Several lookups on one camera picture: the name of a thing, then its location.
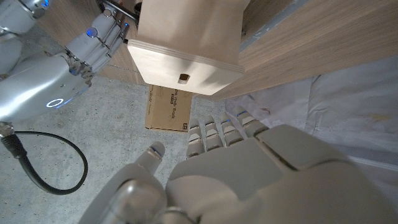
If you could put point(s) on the cardboard packing box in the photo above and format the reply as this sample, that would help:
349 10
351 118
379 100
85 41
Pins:
168 109

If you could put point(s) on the wooden box with slot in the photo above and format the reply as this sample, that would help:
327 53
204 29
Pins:
186 37

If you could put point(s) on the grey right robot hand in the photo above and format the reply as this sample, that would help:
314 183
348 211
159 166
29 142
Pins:
37 84

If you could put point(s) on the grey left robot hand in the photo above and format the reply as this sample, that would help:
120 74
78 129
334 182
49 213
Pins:
248 180

